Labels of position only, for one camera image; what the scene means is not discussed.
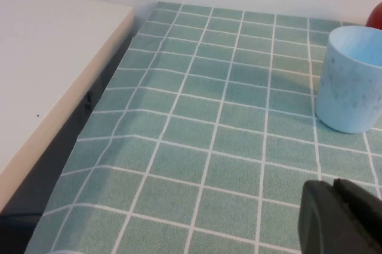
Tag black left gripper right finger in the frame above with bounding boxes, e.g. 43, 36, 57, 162
332, 177, 382, 254

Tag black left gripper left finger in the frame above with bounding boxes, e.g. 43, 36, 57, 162
297, 179, 377, 254

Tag light blue plastic cup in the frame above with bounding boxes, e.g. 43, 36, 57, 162
315, 25, 382, 134

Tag green checked tablecloth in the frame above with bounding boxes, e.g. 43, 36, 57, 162
25, 1, 382, 254

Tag shiny red apple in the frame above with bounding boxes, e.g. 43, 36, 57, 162
365, 1, 382, 30

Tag white tabletop board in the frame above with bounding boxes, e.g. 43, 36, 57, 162
0, 0, 135, 191

